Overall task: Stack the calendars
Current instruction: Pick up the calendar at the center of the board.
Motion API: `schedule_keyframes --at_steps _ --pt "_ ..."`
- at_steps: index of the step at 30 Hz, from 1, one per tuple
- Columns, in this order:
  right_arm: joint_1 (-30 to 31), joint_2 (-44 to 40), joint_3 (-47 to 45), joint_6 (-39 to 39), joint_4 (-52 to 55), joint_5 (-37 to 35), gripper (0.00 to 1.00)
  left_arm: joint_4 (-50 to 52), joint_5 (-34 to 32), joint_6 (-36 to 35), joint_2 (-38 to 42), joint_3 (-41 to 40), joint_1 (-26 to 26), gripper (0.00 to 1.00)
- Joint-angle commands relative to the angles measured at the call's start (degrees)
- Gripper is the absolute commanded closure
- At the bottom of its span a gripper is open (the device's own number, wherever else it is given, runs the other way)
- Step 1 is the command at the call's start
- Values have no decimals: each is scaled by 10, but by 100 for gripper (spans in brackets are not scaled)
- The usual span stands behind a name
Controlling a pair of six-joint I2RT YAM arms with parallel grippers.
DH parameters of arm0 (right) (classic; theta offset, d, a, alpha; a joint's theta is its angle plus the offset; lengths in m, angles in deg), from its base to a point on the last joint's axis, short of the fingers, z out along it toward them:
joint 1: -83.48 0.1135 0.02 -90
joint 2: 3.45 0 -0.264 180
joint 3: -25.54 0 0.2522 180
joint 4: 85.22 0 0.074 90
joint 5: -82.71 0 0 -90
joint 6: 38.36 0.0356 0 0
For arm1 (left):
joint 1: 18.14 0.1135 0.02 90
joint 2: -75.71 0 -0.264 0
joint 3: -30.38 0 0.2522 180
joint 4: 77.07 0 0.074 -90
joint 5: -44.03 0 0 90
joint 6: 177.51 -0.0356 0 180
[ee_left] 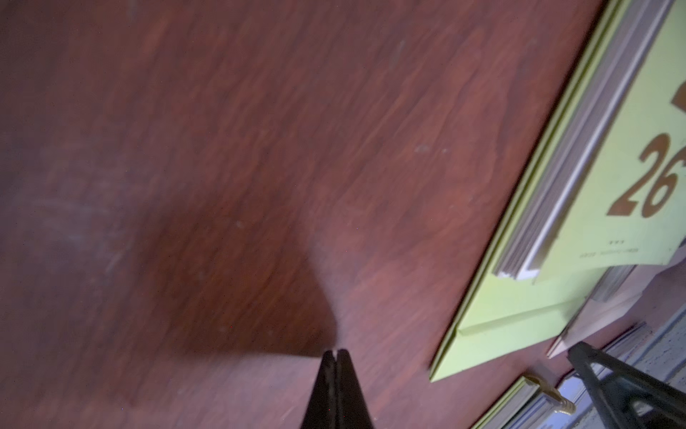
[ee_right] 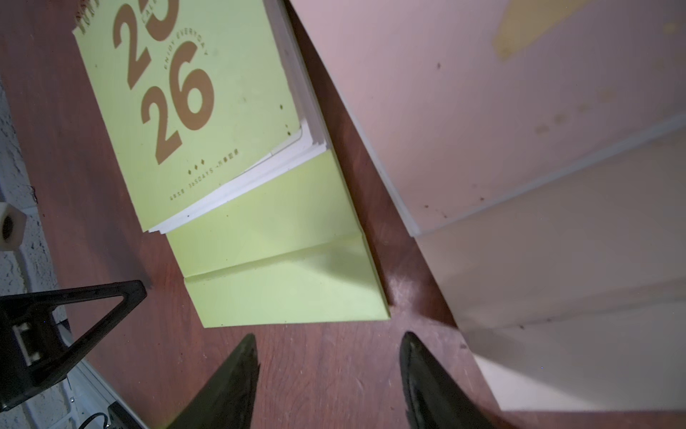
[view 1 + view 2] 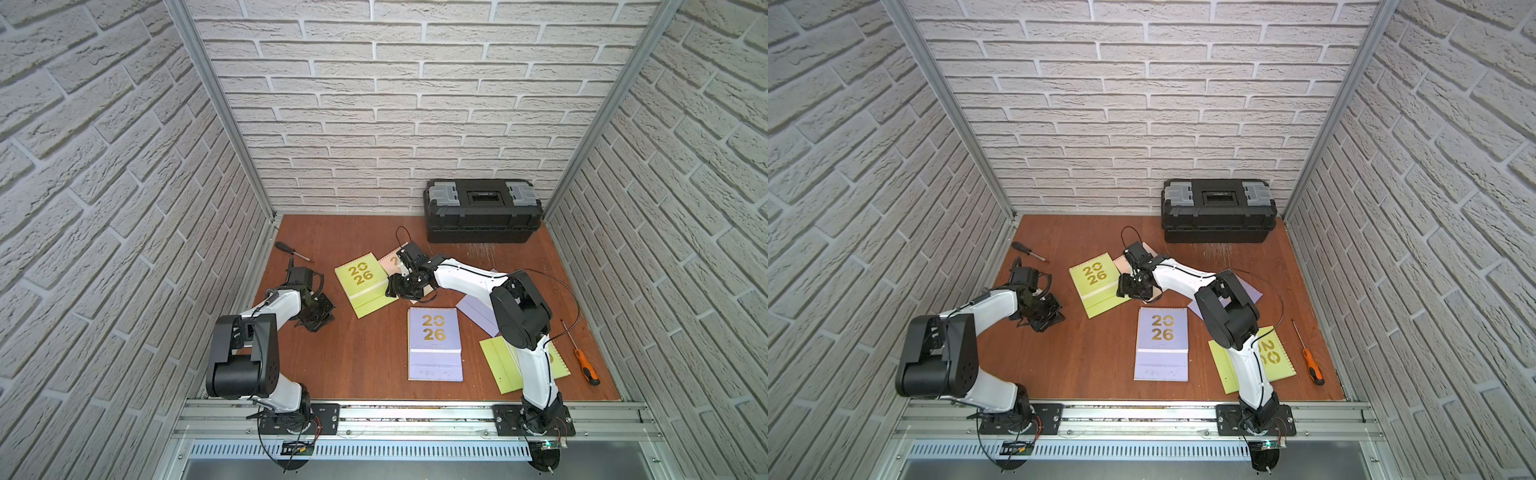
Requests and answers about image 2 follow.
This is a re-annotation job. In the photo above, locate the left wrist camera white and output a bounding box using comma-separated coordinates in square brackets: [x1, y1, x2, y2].
[0, 202, 27, 251]

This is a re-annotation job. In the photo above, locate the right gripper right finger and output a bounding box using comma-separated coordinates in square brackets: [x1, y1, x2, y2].
[399, 332, 493, 429]

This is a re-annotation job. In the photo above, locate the green calendar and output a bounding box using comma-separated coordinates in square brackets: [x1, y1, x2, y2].
[73, 1, 391, 328]

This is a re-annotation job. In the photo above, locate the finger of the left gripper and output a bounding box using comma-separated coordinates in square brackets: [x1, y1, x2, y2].
[1, 281, 146, 412]

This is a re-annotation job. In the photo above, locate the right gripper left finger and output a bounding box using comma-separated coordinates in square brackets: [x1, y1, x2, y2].
[170, 334, 260, 429]

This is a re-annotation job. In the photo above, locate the pink calendar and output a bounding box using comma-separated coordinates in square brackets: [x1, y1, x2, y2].
[293, 1, 685, 411]

